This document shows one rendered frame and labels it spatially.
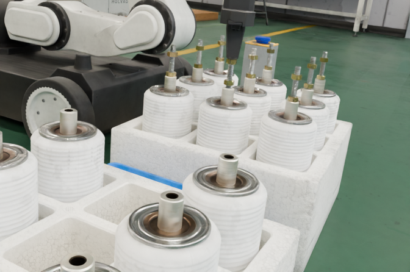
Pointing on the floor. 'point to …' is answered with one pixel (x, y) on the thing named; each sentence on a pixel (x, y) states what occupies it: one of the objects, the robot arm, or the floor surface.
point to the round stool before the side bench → (263, 2)
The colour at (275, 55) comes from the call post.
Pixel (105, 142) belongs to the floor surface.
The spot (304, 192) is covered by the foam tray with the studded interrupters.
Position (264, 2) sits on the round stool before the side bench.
